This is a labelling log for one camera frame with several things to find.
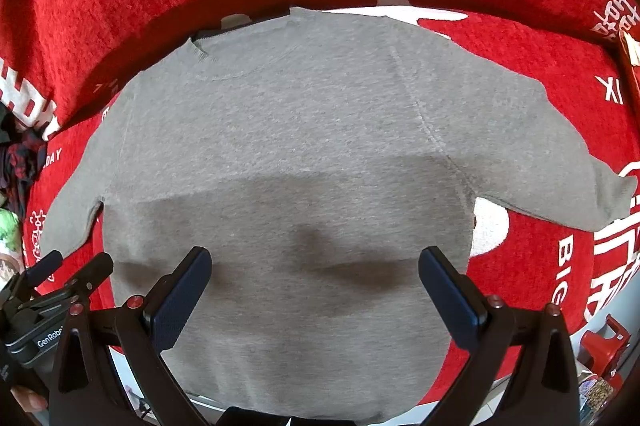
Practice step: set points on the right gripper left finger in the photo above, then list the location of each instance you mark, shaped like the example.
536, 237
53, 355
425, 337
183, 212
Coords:
85, 386

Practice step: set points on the grey knit sweater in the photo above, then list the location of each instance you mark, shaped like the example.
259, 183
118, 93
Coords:
310, 185

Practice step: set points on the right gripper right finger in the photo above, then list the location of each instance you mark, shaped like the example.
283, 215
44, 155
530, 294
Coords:
542, 389

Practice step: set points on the dark patterned clothes pile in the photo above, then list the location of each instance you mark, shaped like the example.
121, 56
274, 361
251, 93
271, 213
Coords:
23, 154

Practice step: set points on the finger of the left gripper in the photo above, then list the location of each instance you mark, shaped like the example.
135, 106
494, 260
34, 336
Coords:
84, 282
43, 269

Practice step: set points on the red plastic stool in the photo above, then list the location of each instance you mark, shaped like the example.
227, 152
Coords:
604, 353

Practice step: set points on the green white package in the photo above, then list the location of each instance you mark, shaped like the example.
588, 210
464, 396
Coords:
11, 246

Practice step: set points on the red sofa seat cover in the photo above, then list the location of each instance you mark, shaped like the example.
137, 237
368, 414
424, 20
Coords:
540, 185

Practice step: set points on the operator hand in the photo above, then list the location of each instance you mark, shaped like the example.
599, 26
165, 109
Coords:
29, 401

